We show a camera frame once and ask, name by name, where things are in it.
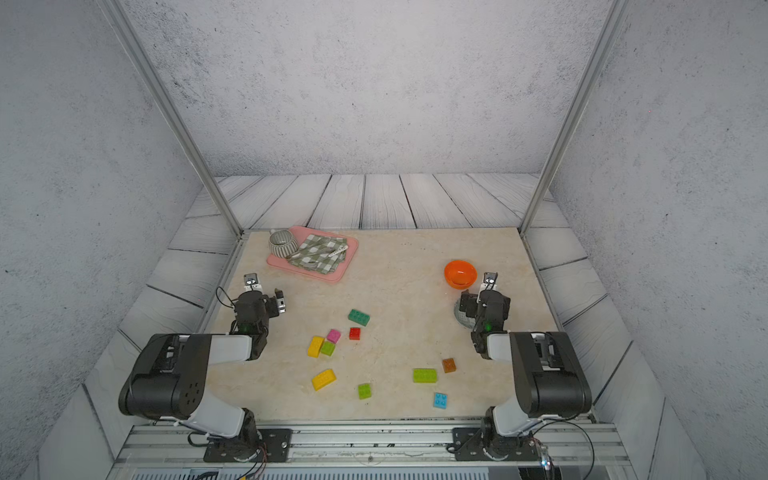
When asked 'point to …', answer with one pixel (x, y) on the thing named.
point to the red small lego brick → (355, 333)
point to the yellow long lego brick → (323, 379)
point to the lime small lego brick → (364, 391)
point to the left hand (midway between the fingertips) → (265, 292)
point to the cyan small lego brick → (440, 400)
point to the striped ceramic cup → (282, 243)
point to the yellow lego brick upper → (315, 346)
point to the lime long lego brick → (424, 375)
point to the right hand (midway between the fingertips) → (487, 290)
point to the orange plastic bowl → (459, 274)
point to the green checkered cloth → (319, 254)
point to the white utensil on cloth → (343, 248)
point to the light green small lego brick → (327, 348)
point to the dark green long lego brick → (358, 317)
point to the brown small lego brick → (449, 365)
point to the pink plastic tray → (301, 232)
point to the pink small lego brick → (333, 336)
